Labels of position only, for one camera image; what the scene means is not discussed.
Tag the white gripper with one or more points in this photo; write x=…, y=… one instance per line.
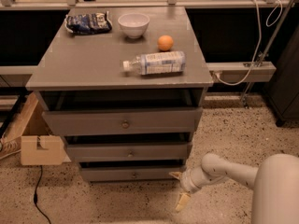
x=188, y=181

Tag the blue chip bag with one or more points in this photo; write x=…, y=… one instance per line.
x=88, y=24

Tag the sneaker shoe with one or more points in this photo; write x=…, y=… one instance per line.
x=8, y=148

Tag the slanted metal pole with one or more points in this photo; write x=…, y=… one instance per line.
x=258, y=60

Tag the grey bottom drawer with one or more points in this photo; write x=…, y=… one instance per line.
x=108, y=174

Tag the grey middle drawer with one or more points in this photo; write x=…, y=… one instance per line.
x=130, y=151

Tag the grey metal railing beam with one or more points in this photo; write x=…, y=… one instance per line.
x=241, y=72

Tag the grey drawer cabinet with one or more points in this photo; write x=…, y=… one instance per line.
x=84, y=73

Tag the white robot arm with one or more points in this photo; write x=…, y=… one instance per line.
x=275, y=185

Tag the clear plastic water bottle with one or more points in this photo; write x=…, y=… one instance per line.
x=156, y=63

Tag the grey drawer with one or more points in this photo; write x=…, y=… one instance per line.
x=130, y=151
x=126, y=121
x=108, y=174

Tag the cardboard box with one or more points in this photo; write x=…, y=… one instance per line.
x=38, y=145

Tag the dark cabinet at right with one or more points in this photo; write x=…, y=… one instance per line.
x=282, y=91

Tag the grey top drawer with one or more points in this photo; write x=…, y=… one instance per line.
x=126, y=121

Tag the orange fruit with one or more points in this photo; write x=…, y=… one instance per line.
x=165, y=42

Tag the white ceramic bowl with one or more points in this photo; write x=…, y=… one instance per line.
x=134, y=25

